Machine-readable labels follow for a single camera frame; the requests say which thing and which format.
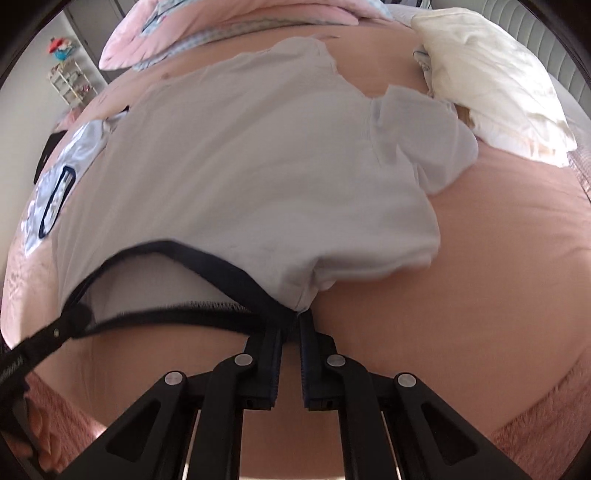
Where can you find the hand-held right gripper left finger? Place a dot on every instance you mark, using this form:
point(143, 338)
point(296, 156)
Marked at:
point(272, 374)

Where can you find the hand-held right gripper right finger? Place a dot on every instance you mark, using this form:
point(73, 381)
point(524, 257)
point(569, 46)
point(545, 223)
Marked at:
point(308, 374)

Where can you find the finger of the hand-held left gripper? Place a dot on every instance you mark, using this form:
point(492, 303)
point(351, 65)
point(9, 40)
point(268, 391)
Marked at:
point(60, 328)

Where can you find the grey t-shirt navy trim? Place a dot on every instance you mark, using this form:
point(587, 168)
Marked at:
point(254, 184)

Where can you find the person's left hand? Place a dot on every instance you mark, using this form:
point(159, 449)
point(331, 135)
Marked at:
point(46, 438)

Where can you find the pink bed sheet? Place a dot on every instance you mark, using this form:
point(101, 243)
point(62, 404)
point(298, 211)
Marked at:
point(461, 300)

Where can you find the black flat case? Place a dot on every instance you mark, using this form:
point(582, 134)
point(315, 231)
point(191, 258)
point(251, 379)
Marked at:
point(46, 154)

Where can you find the light blue t-shirt navy collar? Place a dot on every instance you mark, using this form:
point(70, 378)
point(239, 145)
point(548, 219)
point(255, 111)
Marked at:
point(87, 138)

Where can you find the white shelf rack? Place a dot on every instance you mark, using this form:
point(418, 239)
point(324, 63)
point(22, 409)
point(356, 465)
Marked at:
point(69, 83)

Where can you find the colourful toy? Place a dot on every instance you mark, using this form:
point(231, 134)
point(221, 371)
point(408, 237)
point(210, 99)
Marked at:
point(62, 48)

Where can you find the pink printed quilt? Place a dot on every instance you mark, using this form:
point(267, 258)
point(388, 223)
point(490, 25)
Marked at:
point(134, 41)

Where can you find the grey wardrobe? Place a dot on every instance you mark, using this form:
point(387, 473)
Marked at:
point(92, 32)

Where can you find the small printed cloth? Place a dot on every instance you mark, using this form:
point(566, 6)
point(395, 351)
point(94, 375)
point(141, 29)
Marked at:
point(422, 62)

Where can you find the cream pillow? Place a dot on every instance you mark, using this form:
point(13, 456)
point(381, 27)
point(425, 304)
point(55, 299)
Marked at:
point(485, 78)

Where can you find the grey padded headboard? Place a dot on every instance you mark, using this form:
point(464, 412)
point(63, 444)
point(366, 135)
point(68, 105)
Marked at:
point(545, 41)

